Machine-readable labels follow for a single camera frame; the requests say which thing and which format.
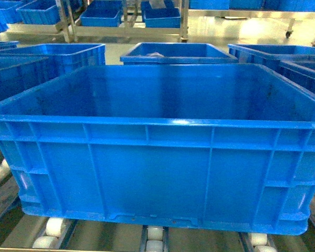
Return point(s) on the large blue plastic crate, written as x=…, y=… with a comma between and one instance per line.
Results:
x=222, y=147

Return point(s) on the far steel shelf rack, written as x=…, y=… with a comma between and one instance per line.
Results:
x=72, y=29

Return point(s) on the steel roller shelf rack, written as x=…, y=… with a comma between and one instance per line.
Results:
x=21, y=232

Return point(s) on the far blue crate left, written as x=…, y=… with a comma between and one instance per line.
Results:
x=39, y=13

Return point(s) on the far blue crate centre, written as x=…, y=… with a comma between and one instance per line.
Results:
x=102, y=14

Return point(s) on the blue crate behind left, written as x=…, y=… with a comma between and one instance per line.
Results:
x=63, y=58

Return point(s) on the blue crate at left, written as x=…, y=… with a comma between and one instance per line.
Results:
x=18, y=74

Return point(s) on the far blue crate right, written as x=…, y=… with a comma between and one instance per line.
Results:
x=168, y=17

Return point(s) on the blue crate behind centre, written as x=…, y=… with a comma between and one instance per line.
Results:
x=176, y=54

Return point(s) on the blue crate behind right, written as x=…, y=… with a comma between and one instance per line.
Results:
x=296, y=63

